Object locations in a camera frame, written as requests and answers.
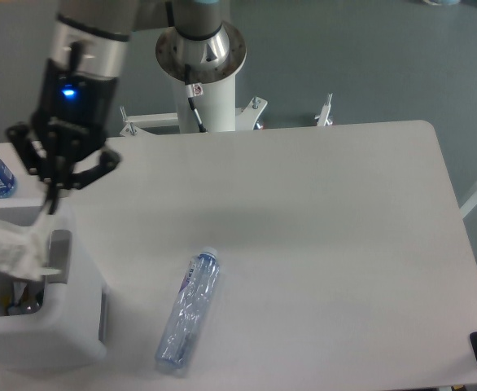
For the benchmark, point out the white paper trash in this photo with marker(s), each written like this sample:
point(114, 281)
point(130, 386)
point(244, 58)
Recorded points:
point(25, 250)

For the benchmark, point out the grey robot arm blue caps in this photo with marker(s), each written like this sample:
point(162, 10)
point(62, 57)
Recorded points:
point(92, 37)

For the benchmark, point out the clear plastic bottle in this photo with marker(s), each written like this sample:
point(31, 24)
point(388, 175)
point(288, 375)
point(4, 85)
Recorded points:
point(187, 317)

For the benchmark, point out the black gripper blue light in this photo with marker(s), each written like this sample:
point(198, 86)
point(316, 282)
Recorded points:
point(75, 107)

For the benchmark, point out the white trash can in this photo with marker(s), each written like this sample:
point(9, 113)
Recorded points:
point(60, 321)

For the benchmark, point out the trash inside the can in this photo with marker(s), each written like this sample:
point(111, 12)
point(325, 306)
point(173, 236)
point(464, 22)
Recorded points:
point(26, 298)

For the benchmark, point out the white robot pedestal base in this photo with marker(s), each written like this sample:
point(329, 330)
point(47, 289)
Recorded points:
point(203, 76)

